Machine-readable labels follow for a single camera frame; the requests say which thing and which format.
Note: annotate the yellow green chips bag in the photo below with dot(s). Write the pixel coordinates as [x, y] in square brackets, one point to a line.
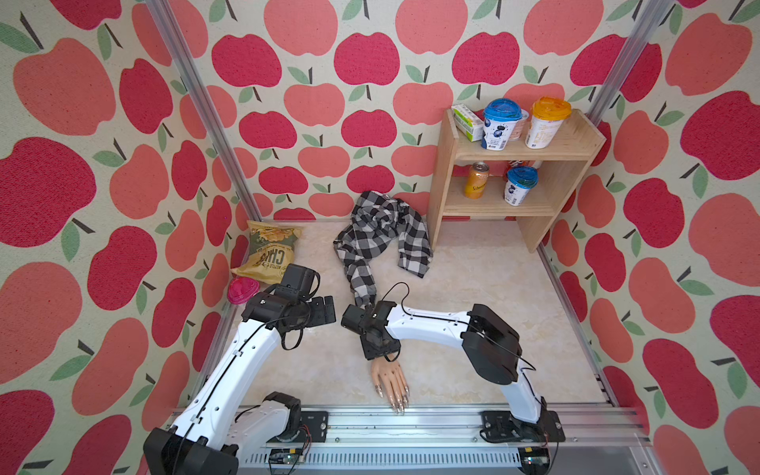
[271, 251]

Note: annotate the right aluminium frame post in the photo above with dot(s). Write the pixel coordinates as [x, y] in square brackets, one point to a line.
[649, 16]

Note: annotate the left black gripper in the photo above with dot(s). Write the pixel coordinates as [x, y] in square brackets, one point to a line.
[322, 311]

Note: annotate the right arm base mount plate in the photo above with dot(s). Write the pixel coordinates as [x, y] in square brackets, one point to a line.
[503, 427]

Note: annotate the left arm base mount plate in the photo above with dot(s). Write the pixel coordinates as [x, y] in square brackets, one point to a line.
[312, 425]

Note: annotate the blue lid yogurt cup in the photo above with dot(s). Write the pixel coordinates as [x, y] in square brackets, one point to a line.
[500, 118]

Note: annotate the orange lid white cup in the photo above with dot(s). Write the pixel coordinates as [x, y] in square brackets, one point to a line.
[548, 115]

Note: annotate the blue lid cup lower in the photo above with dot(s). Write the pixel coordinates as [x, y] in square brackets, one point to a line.
[520, 180]

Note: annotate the aluminium front rail base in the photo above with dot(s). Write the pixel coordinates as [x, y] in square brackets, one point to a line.
[600, 439]

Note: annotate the left aluminium frame post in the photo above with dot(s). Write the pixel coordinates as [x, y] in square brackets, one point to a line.
[172, 36]

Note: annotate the black white plaid shirt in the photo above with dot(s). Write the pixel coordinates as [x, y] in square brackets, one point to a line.
[376, 221]

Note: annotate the aluminium frame post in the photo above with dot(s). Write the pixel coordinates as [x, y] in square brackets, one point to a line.
[649, 16]
[172, 36]

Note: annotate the orange soda can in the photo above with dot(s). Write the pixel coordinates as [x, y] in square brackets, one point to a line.
[477, 180]

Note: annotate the mannequin hand with silver nails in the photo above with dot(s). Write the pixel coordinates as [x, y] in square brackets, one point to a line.
[390, 383]

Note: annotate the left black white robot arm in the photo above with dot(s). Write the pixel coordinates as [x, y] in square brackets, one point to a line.
[208, 435]

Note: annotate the pink lidded plastic cup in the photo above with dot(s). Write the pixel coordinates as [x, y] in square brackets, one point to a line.
[241, 289]

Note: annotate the green white small carton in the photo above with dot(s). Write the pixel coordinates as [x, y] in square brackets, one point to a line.
[468, 123]

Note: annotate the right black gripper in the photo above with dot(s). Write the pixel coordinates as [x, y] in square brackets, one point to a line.
[367, 350]

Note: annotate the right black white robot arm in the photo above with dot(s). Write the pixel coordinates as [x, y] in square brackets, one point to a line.
[492, 347]

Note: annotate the small pink white cup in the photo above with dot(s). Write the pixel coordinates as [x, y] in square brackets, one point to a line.
[519, 127]

